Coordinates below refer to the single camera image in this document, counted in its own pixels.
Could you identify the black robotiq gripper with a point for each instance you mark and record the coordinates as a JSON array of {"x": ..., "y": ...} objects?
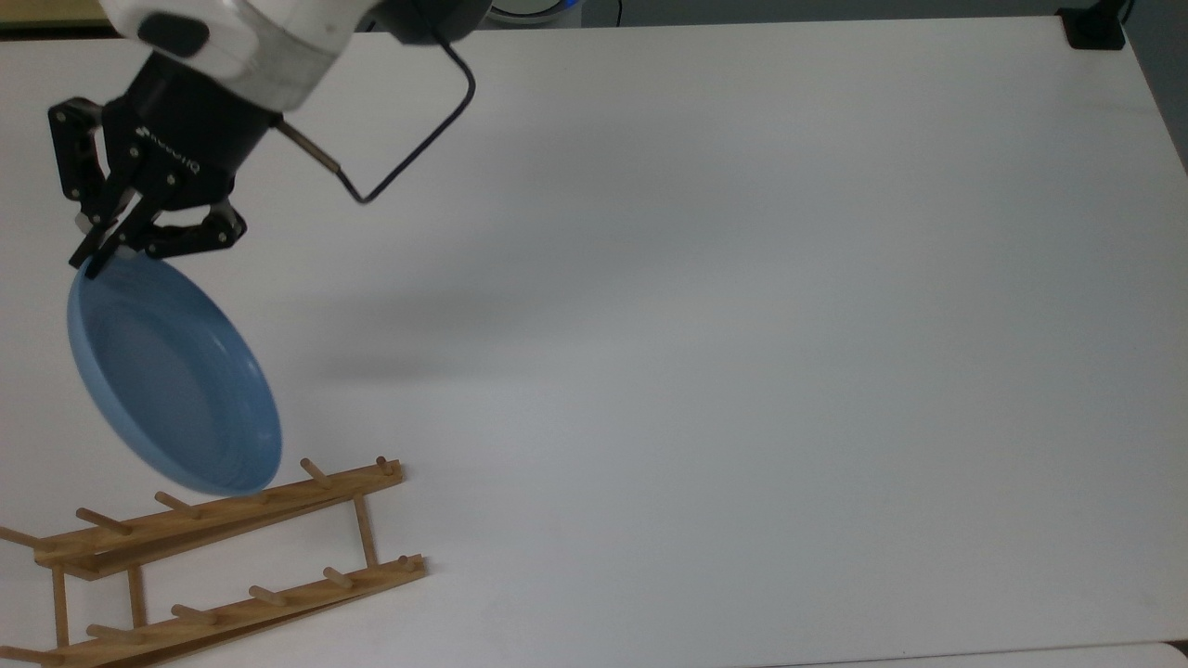
[{"x": 186, "y": 121}]

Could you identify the blue round plate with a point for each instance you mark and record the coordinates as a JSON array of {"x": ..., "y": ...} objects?
[{"x": 176, "y": 390}]

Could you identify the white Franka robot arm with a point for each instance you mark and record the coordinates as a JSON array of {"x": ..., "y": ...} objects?
[{"x": 278, "y": 37}]

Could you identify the wooden plate rack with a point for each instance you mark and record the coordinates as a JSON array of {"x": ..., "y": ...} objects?
[{"x": 232, "y": 507}]

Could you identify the light wooden board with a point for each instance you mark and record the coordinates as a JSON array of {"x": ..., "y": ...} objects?
[{"x": 51, "y": 11}]

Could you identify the black camera stand clamp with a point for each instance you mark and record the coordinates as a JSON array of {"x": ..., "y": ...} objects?
[{"x": 1093, "y": 26}]

